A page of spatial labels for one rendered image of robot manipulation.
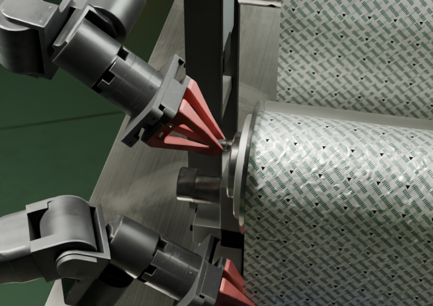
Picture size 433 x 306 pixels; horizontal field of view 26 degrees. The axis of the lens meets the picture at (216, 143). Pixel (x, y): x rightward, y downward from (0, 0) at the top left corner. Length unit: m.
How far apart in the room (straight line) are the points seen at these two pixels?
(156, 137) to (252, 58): 0.81
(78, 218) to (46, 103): 2.18
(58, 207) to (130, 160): 0.55
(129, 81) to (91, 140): 2.05
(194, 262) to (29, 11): 0.33
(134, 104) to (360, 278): 0.31
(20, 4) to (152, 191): 0.59
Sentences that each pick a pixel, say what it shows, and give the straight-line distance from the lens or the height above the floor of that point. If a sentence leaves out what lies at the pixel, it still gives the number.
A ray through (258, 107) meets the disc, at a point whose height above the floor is 1.32.
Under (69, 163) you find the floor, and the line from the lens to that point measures 2.94.
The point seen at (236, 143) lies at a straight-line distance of 1.00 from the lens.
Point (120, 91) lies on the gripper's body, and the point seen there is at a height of 1.35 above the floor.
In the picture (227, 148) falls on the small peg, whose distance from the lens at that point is 1.02.
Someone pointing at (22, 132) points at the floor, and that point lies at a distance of 3.08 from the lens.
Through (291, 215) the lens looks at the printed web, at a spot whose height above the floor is 1.25.
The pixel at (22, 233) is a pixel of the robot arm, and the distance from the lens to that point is 1.02.
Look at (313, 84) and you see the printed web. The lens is 1.17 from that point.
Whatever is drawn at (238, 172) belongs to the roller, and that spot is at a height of 1.28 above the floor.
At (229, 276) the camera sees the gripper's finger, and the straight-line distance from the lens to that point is 1.08.
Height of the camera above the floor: 1.94
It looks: 41 degrees down
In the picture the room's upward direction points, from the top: straight up
